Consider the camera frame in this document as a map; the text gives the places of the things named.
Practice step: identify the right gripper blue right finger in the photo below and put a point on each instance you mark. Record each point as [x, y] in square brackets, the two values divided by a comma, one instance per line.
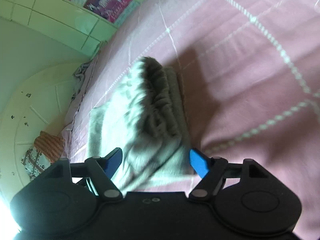
[211, 171]

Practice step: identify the heart patterned pillow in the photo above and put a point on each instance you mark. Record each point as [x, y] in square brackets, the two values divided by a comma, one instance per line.
[35, 162]

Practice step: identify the orange striped pillow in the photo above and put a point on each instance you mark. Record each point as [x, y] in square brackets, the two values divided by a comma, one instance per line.
[50, 146]

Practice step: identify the green wardrobe with posters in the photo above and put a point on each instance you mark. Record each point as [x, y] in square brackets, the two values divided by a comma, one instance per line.
[83, 25]

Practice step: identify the crumpled grey cloth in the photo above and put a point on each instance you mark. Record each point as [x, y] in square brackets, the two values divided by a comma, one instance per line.
[82, 77]

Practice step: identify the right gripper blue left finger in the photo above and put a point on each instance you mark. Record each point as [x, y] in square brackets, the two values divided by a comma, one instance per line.
[100, 171]

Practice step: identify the cream round headboard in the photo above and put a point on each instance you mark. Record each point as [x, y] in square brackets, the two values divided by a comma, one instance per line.
[40, 103]

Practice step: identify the grey knit pants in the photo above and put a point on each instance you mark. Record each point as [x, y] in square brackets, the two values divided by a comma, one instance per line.
[144, 117]

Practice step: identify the pink checked bed sheet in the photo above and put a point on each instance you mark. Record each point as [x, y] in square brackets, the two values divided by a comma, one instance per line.
[249, 76]

